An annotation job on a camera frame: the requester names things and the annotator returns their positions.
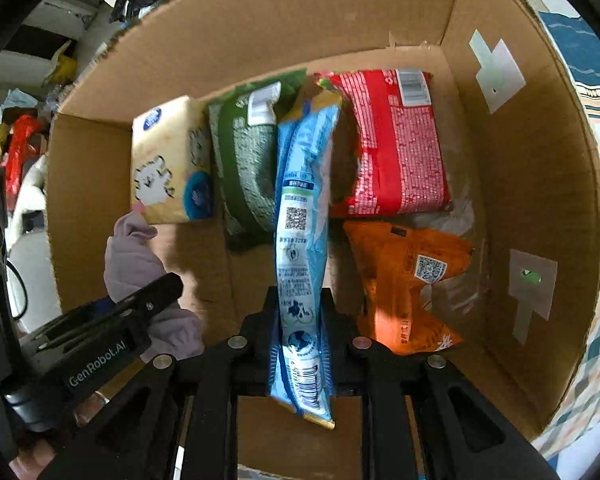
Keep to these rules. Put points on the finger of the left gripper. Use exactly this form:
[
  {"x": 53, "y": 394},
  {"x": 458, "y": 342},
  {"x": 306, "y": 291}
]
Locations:
[{"x": 95, "y": 318}]

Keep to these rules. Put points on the green snack packet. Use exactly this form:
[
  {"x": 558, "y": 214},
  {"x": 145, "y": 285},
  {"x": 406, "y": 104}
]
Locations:
[{"x": 243, "y": 124}]

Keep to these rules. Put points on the blue blanket under tablecloth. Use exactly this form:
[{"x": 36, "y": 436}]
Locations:
[{"x": 579, "y": 46}]

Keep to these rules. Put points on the orange snack packet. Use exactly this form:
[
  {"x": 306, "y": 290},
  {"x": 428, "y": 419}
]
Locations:
[{"x": 395, "y": 264}]

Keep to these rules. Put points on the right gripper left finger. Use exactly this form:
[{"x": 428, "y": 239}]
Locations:
[{"x": 269, "y": 341}]

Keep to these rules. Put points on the red snack packet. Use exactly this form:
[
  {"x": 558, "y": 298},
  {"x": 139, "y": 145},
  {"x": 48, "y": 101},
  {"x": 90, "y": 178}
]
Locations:
[{"x": 400, "y": 163}]

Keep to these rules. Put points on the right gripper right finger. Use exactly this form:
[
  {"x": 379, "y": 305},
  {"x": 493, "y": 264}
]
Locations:
[{"x": 335, "y": 331}]

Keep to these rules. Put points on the red plastic bag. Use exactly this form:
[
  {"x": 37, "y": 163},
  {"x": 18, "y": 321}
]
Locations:
[{"x": 25, "y": 144}]

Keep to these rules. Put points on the blue long snack packet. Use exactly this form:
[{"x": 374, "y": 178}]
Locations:
[{"x": 302, "y": 196}]

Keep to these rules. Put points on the yellow tissue pack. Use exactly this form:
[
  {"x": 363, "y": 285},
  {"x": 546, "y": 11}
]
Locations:
[{"x": 171, "y": 174}]

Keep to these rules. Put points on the white goose plush toy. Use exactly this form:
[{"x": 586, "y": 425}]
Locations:
[{"x": 31, "y": 200}]

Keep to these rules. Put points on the lilac cloth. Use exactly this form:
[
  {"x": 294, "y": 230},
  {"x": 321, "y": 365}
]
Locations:
[{"x": 131, "y": 265}]

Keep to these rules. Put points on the left human hand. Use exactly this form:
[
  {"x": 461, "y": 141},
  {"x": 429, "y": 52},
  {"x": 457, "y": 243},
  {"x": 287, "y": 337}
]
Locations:
[{"x": 37, "y": 454}]

